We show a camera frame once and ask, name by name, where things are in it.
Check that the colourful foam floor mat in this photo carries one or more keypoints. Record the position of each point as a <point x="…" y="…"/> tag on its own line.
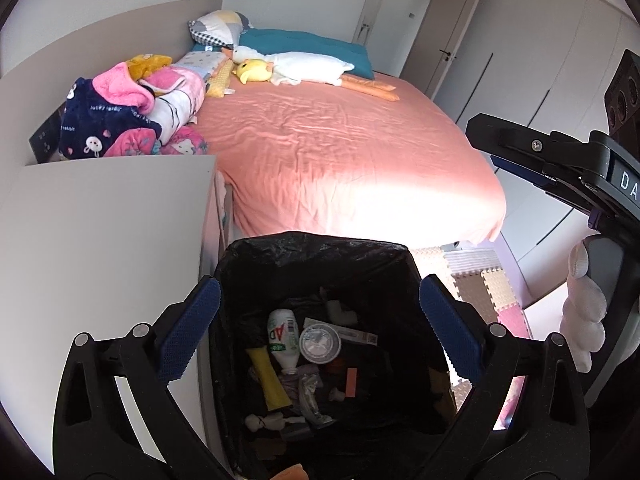
<point x="476" y="276"/>

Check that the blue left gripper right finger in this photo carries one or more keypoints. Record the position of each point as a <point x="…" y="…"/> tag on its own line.
<point x="457" y="326"/>

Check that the white tissue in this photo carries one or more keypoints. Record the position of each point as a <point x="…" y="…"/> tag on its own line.
<point x="272" y="422"/>

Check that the black tracker camera box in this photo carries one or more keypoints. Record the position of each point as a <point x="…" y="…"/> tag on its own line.
<point x="621" y="101"/>

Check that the black trash bin bag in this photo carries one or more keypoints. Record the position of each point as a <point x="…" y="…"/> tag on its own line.
<point x="391" y="403"/>

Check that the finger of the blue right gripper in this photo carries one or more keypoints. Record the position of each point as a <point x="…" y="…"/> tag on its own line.
<point x="539" y="180"/>

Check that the white bedroom door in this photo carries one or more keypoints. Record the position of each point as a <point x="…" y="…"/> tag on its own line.
<point x="387" y="29"/>

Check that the white rectangular carton box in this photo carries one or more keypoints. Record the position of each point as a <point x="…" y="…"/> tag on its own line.
<point x="346" y="333"/>

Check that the black wall socket panel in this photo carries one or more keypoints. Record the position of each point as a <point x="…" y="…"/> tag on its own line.
<point x="44" y="142"/>

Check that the navy pink fleece blanket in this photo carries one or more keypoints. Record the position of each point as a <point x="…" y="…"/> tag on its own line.
<point x="99" y="110"/>

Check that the pink white folded quilt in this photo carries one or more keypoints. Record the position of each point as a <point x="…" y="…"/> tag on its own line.
<point x="178" y="94"/>

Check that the yellow dotted long pillow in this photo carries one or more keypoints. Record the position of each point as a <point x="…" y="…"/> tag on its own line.
<point x="218" y="85"/>

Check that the yellow duck plush toy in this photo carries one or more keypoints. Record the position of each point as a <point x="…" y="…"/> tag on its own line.
<point x="253" y="70"/>

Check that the teal pillow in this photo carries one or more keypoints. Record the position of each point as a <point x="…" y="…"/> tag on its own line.
<point x="273" y="41"/>

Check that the gold foil baking cup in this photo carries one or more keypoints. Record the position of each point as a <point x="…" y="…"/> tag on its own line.
<point x="320" y="344"/>

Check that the checkered patchwork pillow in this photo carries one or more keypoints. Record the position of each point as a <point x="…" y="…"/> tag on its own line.
<point x="221" y="28"/>

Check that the grey green snack bag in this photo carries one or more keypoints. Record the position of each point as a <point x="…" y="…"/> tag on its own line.
<point x="308" y="384"/>

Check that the yellow snack wrapper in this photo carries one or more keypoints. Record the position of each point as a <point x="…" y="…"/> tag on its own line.
<point x="274" y="393"/>

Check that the white goose plush toy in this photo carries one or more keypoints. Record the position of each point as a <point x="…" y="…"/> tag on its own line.
<point x="295" y="67"/>

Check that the yellow plush garment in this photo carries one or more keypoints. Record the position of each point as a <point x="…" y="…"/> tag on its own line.
<point x="143" y="65"/>

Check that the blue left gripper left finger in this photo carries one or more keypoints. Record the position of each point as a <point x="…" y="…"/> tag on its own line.
<point x="180" y="328"/>

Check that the bed with pink sheet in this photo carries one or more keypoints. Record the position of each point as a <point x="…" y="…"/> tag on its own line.
<point x="328" y="160"/>

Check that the white yogurt drink bottle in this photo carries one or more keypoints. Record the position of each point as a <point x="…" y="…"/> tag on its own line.
<point x="283" y="339"/>

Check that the pink hello kitty blanket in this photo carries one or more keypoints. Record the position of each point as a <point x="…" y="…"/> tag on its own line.
<point x="142" y="141"/>

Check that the white gloved right hand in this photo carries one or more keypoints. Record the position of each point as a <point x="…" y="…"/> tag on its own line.
<point x="583" y="310"/>

